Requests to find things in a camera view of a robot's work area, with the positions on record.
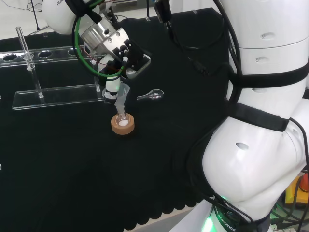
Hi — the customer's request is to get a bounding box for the black cable with plug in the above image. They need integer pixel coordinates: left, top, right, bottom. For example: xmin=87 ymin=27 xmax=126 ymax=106
xmin=154 ymin=0 xmax=240 ymax=77

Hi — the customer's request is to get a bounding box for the clear plastic funnel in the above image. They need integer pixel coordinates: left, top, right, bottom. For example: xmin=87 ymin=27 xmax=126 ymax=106
xmin=114 ymin=83 xmax=131 ymax=115

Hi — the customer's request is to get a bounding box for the black bench cloth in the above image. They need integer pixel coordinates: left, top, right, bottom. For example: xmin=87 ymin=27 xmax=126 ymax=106
xmin=0 ymin=7 xmax=234 ymax=232

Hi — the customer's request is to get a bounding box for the cork ring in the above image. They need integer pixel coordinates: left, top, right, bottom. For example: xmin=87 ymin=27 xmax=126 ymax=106
xmin=111 ymin=114 xmax=136 ymax=137

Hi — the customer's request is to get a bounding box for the black tripod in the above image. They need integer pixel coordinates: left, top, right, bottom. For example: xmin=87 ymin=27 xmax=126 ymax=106
xmin=26 ymin=0 xmax=43 ymax=32

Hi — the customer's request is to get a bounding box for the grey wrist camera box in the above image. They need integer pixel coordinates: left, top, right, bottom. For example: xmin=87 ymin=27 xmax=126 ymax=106
xmin=124 ymin=53 xmax=152 ymax=80

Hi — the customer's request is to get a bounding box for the clear funnel stand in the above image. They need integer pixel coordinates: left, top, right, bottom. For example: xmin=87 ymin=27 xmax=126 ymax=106
xmin=0 ymin=26 xmax=107 ymax=111

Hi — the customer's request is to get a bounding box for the yellow stop button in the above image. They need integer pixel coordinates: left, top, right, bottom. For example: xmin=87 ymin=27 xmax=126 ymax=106
xmin=284 ymin=174 xmax=309 ymax=206

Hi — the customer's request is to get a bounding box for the clear glass weighing funnel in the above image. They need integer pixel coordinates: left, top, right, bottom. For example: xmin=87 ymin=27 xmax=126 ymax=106
xmin=137 ymin=88 xmax=165 ymax=101

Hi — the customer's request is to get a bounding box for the green cable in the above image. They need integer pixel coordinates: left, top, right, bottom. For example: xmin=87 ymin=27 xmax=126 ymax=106
xmin=73 ymin=0 xmax=124 ymax=78

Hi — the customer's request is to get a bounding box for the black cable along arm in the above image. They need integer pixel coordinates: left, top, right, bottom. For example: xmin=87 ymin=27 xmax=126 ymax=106
xmin=213 ymin=0 xmax=244 ymax=78

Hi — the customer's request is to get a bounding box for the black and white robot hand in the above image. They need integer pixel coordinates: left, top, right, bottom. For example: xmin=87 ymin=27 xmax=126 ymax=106
xmin=95 ymin=28 xmax=146 ymax=106

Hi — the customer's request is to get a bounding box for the clear round-bottom flask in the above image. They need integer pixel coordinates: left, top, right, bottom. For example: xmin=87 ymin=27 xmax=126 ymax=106
xmin=115 ymin=111 xmax=131 ymax=128

